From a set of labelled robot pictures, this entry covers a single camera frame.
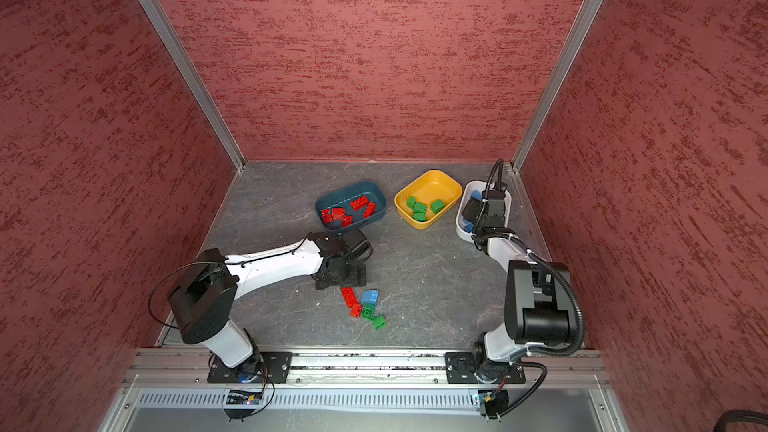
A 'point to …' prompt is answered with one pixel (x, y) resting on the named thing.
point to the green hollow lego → (368, 312)
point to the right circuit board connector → (495, 403)
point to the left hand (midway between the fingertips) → (347, 287)
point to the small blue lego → (476, 194)
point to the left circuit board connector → (243, 397)
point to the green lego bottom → (379, 322)
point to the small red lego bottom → (356, 311)
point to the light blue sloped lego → (370, 296)
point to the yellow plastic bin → (423, 200)
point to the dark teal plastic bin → (373, 191)
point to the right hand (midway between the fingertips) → (473, 208)
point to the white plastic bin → (465, 193)
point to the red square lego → (346, 221)
